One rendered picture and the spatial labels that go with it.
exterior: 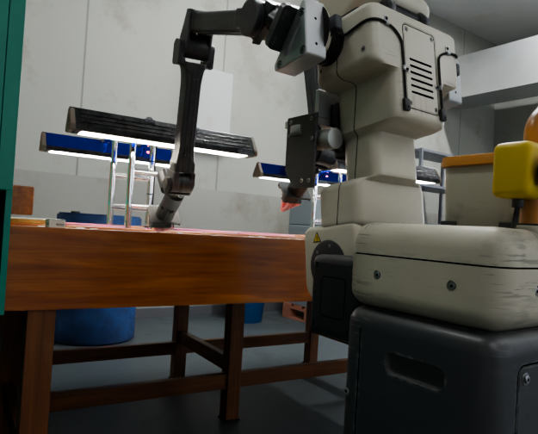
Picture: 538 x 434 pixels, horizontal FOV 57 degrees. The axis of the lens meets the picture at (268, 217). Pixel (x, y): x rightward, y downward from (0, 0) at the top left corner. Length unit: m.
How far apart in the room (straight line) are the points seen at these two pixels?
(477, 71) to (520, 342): 5.96
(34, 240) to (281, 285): 0.67
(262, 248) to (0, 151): 0.70
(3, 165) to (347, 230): 0.72
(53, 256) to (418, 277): 0.83
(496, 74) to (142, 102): 4.00
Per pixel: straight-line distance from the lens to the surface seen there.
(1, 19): 1.24
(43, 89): 4.06
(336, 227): 1.02
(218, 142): 1.69
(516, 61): 6.33
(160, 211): 1.58
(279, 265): 1.46
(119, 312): 3.36
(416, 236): 0.69
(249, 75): 4.81
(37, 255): 1.22
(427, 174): 2.34
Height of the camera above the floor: 0.79
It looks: 1 degrees up
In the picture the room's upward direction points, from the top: 3 degrees clockwise
